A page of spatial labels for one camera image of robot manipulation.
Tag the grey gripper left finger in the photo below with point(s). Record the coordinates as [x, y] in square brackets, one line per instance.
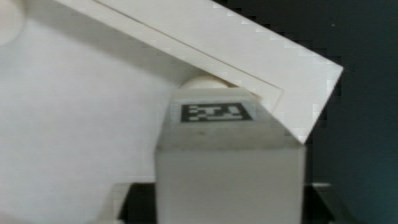
[129, 204]

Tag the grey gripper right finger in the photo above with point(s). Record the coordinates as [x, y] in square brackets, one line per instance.
[323, 207]

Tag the white leg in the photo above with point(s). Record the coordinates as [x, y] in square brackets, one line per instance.
[227, 159]

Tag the white square table top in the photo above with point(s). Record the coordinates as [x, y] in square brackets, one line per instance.
[97, 56]

